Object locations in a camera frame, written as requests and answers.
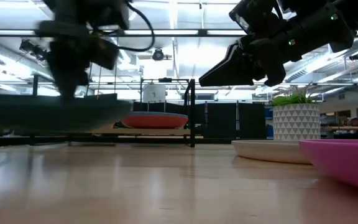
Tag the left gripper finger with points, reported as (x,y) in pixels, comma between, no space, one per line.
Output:
(78,65)
(61,65)

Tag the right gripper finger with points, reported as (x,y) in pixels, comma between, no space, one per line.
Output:
(225,71)
(250,68)

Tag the dark teal bowl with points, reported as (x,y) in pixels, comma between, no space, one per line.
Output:
(42,115)

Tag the light blue plate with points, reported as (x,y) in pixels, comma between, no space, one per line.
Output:
(157,114)

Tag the orange plate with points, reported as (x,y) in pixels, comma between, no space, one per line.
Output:
(154,123)

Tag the pink plate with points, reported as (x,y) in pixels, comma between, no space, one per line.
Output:
(343,161)

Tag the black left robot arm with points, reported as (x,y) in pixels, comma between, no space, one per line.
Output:
(70,9)

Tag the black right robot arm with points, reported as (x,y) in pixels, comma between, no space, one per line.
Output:
(328,28)

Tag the black ceiling spotlight cluster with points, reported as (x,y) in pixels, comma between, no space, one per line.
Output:
(31,48)

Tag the round black ceiling fixture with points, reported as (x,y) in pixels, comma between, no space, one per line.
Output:
(158,54)

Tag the black dish rack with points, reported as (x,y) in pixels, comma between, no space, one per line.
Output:
(192,118)

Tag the white cylindrical tank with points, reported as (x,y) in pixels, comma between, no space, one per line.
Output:
(154,93)

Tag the succulent in white patterned pot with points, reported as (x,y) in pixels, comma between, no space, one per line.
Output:
(295,121)

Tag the cream plate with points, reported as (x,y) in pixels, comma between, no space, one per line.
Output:
(269,152)

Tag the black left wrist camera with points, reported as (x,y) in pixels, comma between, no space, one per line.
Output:
(110,14)

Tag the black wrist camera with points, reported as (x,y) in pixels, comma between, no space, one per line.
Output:
(253,15)
(110,14)

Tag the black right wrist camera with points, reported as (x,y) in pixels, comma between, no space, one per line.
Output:
(253,15)

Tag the black metal table frame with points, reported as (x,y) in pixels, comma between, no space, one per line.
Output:
(216,141)

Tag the black dome on duct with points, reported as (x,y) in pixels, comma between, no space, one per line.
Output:
(356,56)

